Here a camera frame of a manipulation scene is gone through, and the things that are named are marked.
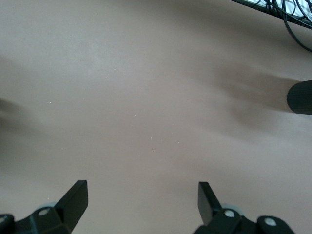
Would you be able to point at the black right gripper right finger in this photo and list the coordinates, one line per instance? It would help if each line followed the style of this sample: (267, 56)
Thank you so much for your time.
(209, 209)

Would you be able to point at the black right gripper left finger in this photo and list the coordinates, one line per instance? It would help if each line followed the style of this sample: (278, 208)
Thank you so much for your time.
(70, 209)

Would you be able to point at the brown table cover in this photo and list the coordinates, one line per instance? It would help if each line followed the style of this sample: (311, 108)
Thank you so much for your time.
(134, 97)

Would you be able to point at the black ribbed cylinder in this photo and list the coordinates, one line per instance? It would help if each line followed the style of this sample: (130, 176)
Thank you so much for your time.
(301, 97)

